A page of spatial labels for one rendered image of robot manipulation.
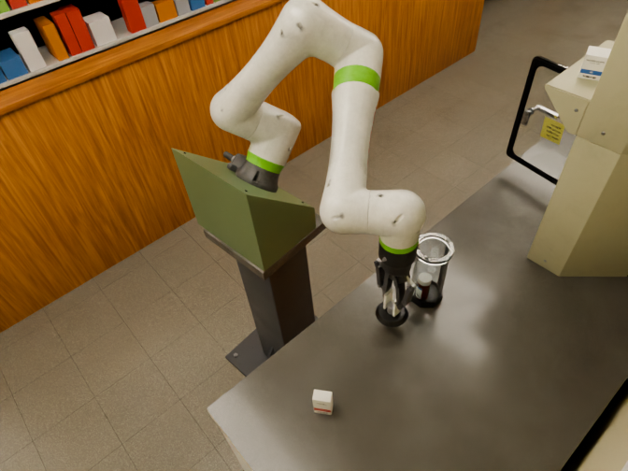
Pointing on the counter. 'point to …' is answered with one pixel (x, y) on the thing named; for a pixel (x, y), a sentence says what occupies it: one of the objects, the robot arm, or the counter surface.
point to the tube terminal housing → (592, 185)
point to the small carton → (594, 63)
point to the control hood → (573, 93)
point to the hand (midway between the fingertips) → (392, 302)
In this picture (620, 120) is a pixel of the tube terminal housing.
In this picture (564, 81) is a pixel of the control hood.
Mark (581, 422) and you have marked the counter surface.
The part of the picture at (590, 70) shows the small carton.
